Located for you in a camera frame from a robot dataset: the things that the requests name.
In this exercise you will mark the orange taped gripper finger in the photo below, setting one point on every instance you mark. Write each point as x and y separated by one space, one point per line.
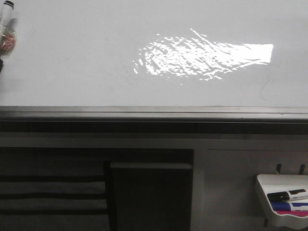
7 39

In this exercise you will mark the white whiteboard marker black cap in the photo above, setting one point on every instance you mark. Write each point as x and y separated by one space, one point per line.
5 15

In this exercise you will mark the grey black striped shelf panel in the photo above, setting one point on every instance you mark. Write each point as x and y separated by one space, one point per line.
44 202

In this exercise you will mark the dark cabinet box white top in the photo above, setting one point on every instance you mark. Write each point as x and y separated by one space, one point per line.
153 197

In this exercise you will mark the black tray hook left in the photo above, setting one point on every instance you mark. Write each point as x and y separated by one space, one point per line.
278 168

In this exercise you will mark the black tray hook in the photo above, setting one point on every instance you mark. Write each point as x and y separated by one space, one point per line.
278 168
302 169

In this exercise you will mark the blue marker in tray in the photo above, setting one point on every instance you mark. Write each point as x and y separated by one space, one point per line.
289 206

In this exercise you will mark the black tray hook right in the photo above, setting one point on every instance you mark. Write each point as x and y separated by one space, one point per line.
302 169

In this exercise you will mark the black marker in tray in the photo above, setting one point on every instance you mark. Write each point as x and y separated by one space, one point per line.
292 195

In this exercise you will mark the pink marker in tray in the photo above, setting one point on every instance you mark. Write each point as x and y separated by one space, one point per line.
293 213

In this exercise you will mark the white whiteboard with metal frame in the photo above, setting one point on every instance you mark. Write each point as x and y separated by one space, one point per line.
187 60

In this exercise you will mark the white wall-mounted marker tray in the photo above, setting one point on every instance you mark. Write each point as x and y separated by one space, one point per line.
269 183

